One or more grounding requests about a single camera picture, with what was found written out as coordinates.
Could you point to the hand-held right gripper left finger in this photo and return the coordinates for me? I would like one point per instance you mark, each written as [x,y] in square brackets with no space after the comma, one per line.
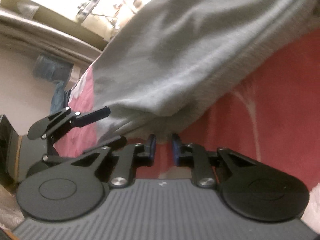
[152,147]

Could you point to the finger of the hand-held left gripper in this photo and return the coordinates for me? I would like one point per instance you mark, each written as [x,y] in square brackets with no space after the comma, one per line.
[115,141]
[95,116]

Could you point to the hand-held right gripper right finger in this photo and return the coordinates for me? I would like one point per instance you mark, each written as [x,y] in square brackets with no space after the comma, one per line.
[175,150]

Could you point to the folded dark blue clothes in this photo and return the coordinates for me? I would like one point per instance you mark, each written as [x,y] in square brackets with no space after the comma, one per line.
[50,67]

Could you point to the pink floral blanket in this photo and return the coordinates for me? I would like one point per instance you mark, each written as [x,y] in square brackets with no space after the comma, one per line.
[262,117]

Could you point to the pale pink quilt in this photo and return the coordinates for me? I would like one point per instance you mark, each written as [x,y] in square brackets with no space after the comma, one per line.
[315,205]

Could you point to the brown sliding door frame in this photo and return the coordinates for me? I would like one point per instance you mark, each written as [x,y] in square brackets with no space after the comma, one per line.
[50,35]

